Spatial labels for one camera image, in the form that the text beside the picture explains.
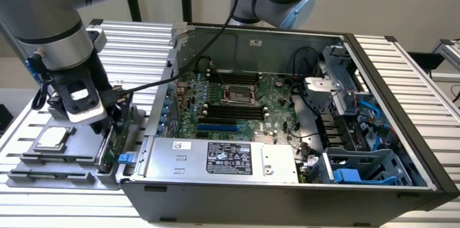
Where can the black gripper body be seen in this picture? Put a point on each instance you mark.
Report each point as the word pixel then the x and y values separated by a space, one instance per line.
pixel 102 77

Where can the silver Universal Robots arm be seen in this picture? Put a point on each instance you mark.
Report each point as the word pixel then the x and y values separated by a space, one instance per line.
pixel 43 9

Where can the green gpu card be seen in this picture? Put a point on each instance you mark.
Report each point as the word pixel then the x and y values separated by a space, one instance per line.
pixel 115 141

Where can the black expansion slot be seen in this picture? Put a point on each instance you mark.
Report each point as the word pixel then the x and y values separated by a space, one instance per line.
pixel 215 121

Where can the black ram slot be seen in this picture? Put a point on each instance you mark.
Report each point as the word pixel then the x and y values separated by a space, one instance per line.
pixel 235 106
pixel 234 83
pixel 235 109
pixel 235 117
pixel 234 75
pixel 235 113

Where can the blue expansion slot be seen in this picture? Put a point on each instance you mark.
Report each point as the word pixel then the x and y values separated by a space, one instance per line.
pixel 218 128

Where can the grey parts rack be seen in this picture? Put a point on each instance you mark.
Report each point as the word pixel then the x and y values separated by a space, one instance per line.
pixel 83 141

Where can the silver cpu chip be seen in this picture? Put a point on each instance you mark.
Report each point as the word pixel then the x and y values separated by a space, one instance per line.
pixel 54 139

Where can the blue plastic latch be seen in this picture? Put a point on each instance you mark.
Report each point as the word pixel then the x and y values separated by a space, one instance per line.
pixel 127 158

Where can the dark object at table edge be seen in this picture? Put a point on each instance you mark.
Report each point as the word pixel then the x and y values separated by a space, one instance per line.
pixel 6 118

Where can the metal cpu socket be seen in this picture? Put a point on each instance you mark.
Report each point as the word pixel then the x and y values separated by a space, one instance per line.
pixel 239 93

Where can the green ram stick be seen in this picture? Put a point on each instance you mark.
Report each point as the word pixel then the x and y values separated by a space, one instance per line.
pixel 50 176

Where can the silver power supply unit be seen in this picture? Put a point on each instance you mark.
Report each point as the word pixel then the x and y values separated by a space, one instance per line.
pixel 194 163

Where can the round coin cell battery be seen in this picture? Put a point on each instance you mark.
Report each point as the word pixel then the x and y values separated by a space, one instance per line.
pixel 279 83

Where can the green motherboard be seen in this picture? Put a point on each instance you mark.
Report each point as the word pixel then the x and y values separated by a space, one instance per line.
pixel 274 120

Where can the silver chipset heat sink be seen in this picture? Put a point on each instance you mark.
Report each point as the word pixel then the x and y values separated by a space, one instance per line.
pixel 270 139

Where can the metal disk bay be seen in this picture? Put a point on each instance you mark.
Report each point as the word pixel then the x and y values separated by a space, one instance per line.
pixel 334 85

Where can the black open pc case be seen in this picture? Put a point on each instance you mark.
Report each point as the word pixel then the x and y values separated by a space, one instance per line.
pixel 274 201

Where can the blue drive cage clip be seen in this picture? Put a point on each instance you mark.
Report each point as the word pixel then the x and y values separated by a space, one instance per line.
pixel 349 176

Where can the grey plastic drive cage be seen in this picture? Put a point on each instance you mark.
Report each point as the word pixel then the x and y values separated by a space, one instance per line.
pixel 374 158

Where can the black box beside table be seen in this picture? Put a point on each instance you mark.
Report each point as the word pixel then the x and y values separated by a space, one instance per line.
pixel 425 61

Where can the aluminium slat side table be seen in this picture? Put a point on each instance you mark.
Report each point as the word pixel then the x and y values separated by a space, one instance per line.
pixel 447 55

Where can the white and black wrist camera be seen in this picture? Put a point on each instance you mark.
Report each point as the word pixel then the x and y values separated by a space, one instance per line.
pixel 83 104

